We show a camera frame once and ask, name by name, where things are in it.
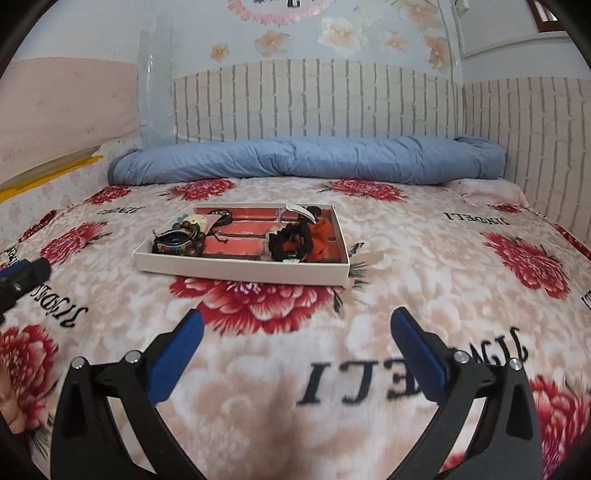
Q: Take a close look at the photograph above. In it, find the black cord bracelet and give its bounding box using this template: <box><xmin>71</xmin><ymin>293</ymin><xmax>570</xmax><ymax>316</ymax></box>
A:
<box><xmin>205</xmin><ymin>209</ymin><xmax>234</xmax><ymax>241</ymax></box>

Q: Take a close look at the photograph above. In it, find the brown wooden bead bracelet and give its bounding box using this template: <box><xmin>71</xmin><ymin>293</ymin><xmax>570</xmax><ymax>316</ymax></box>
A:
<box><xmin>173</xmin><ymin>220</ymin><xmax>208</xmax><ymax>257</ymax></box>

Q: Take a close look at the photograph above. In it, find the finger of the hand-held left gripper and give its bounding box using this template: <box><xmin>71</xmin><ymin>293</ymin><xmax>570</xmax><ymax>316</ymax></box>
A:
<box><xmin>0</xmin><ymin>257</ymin><xmax>52</xmax><ymax>326</ymax></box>

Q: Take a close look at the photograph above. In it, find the pale pink headboard panel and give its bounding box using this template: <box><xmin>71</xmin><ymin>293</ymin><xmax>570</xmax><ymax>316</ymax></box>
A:
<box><xmin>0</xmin><ymin>55</ymin><xmax>141</xmax><ymax>185</ymax></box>

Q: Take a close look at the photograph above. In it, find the clear plastic sheet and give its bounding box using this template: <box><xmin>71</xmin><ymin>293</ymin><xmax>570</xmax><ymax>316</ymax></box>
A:
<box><xmin>137</xmin><ymin>18</ymin><xmax>176</xmax><ymax>149</ymax></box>

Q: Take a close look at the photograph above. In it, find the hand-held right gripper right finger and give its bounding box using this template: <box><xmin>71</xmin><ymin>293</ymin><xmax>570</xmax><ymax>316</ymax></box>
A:
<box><xmin>387</xmin><ymin>307</ymin><xmax>543</xmax><ymax>480</ymax></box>

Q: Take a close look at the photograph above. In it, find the black scrunchie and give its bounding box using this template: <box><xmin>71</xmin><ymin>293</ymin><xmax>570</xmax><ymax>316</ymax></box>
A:
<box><xmin>268</xmin><ymin>222</ymin><xmax>315</xmax><ymax>261</ymax></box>

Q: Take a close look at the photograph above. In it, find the pale floral mattress cover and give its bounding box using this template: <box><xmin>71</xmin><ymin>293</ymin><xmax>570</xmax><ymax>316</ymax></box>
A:
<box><xmin>0</xmin><ymin>138</ymin><xmax>139</xmax><ymax>241</ymax></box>

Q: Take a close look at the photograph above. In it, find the pink and yellow plush toy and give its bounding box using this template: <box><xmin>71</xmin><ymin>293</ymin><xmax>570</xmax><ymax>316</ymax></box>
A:
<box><xmin>178</xmin><ymin>213</ymin><xmax>211</xmax><ymax>232</ymax></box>

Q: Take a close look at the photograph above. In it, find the red-brown scrunchie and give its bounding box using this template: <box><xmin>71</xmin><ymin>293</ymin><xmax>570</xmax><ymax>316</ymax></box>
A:
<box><xmin>305</xmin><ymin>217</ymin><xmax>334</xmax><ymax>263</ymax></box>

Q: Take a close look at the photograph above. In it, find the pale pink bed sheet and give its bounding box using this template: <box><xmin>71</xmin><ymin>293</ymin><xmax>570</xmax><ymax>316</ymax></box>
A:
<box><xmin>450</xmin><ymin>178</ymin><xmax>532</xmax><ymax>208</ymax></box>

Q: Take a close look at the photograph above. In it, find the white flower hair clip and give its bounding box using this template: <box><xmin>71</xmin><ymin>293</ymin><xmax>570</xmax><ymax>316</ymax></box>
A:
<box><xmin>283</xmin><ymin>203</ymin><xmax>315</xmax><ymax>222</ymax></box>

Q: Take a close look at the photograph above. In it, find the red floral blanket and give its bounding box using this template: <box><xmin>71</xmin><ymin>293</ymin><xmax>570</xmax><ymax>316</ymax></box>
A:
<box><xmin>0</xmin><ymin>178</ymin><xmax>591</xmax><ymax>480</ymax></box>

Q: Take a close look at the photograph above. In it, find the person's left hand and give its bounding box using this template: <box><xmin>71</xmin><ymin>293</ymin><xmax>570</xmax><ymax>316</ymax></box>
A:
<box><xmin>0</xmin><ymin>362</ymin><xmax>26</xmax><ymax>435</ymax></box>

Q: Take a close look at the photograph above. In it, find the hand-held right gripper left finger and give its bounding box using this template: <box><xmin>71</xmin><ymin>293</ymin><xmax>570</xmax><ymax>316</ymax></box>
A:
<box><xmin>50</xmin><ymin>308</ymin><xmax>206</xmax><ymax>480</ymax></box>

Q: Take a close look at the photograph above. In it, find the yellow flat board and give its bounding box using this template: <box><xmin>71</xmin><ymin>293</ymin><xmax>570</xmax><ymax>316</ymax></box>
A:
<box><xmin>0</xmin><ymin>154</ymin><xmax>105</xmax><ymax>202</ymax></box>

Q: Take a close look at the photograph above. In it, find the brick-patterned shallow tray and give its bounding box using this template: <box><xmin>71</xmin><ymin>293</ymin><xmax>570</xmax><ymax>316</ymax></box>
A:
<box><xmin>133</xmin><ymin>202</ymin><xmax>352</xmax><ymax>289</ymax></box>

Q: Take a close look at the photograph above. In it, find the rolled blue quilt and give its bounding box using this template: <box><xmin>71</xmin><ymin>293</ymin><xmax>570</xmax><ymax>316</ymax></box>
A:
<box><xmin>107</xmin><ymin>135</ymin><xmax>507</xmax><ymax>186</ymax></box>

